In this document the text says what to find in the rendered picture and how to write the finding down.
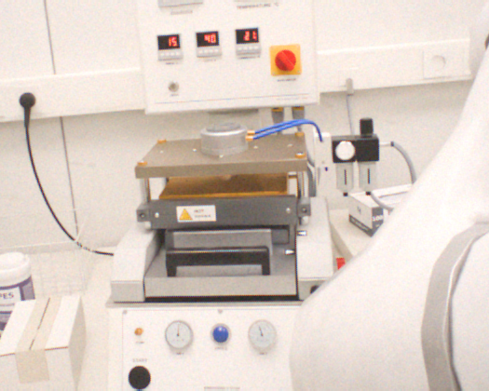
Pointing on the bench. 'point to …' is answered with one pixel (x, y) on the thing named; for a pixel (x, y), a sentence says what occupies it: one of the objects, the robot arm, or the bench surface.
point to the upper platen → (227, 185)
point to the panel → (206, 349)
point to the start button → (139, 378)
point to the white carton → (369, 220)
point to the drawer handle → (252, 255)
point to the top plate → (228, 153)
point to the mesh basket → (59, 258)
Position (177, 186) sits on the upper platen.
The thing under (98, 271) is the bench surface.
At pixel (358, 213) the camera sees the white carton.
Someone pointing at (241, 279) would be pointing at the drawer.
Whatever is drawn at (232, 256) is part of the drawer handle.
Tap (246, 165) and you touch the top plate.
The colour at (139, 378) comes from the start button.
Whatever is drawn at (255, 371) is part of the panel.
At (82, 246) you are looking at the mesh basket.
